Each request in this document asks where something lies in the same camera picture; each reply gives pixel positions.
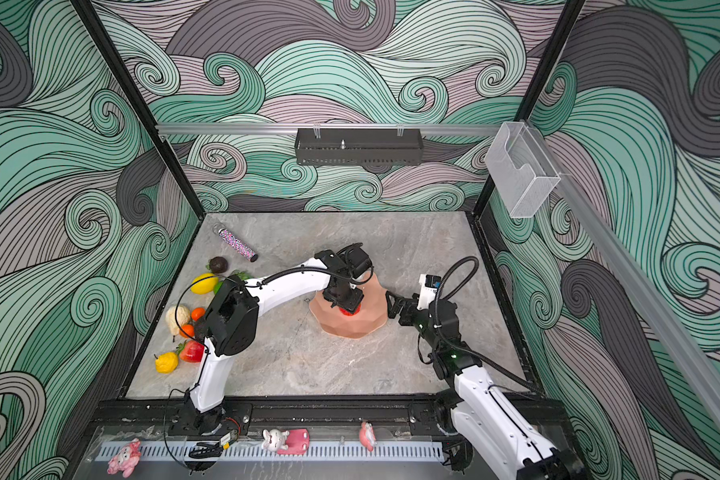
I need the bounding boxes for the pink wavy fruit bowl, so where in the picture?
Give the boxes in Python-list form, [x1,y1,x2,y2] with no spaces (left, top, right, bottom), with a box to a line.
[309,274,388,339]

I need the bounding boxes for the yellow fake lemon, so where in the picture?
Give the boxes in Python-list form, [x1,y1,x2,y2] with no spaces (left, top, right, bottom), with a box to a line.
[190,273,220,295]

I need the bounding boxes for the pale fake pear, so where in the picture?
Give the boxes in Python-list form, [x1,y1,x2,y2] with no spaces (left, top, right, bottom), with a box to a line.
[164,305,191,336]

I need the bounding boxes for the red fake apple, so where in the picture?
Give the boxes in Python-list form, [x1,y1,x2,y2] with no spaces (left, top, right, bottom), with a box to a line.
[339,305,361,316]

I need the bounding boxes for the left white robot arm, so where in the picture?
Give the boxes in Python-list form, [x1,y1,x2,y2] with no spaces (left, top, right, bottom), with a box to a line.
[172,242,374,435]

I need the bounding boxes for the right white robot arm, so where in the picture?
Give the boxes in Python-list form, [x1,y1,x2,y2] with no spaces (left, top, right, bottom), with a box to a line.
[385,287,587,479]

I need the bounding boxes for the green fake grape bunch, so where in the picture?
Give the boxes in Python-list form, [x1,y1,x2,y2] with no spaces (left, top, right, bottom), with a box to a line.
[230,270,252,281]

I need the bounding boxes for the dark brown fake fruit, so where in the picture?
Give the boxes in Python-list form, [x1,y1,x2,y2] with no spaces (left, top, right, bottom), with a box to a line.
[207,256,229,274]

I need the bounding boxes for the orange fake tangerine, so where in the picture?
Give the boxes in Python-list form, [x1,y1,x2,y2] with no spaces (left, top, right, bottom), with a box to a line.
[179,324,195,339]
[191,307,206,322]

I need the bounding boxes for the red fake strawberry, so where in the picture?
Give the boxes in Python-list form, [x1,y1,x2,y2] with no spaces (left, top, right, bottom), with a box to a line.
[176,340,206,364]

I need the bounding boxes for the small yellow fake pepper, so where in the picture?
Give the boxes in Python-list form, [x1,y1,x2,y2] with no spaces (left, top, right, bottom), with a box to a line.
[154,351,179,374]

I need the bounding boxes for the small pink figurine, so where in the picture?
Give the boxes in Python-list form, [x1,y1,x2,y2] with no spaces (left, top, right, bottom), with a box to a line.
[359,421,377,452]

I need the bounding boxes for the purple sprinkle tube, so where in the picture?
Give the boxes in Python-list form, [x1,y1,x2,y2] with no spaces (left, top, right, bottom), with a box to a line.
[212,223,258,262]

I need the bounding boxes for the white bunny pink toy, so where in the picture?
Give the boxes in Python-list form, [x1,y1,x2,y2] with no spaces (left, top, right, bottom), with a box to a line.
[262,429,310,456]

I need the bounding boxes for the pink plush toy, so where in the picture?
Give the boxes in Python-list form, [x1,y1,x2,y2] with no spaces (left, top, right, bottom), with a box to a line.
[107,439,141,479]

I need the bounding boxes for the black wall tray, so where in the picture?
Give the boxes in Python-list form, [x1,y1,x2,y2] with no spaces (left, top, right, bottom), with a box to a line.
[294,129,424,167]

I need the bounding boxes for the aluminium rail back wall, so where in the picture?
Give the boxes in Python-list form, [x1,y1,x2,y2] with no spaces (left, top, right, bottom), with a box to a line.
[155,122,501,137]

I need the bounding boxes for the aluminium rail wall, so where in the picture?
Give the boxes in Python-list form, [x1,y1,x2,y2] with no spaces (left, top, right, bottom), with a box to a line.
[155,122,501,137]
[527,123,720,431]

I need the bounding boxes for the clear plastic wall holder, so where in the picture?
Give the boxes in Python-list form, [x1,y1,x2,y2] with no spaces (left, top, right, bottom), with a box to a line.
[485,122,560,219]

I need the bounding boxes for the white slotted cable duct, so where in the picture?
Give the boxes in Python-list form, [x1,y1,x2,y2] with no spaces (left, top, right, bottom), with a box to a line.
[95,440,446,464]

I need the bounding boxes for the aluminium rail right wall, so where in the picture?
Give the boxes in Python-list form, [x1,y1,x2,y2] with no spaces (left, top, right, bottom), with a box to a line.
[527,123,720,431]

